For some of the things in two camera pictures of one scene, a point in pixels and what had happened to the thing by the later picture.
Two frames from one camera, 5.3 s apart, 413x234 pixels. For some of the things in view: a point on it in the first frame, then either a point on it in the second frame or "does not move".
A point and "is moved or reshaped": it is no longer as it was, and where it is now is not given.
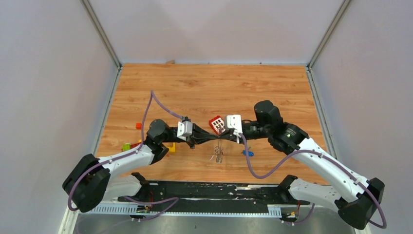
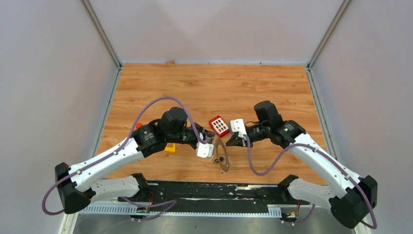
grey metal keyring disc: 218,153 is moved or reshaped
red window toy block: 217,124 does not move
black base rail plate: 213,196 does not move
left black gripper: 199,135 does not move
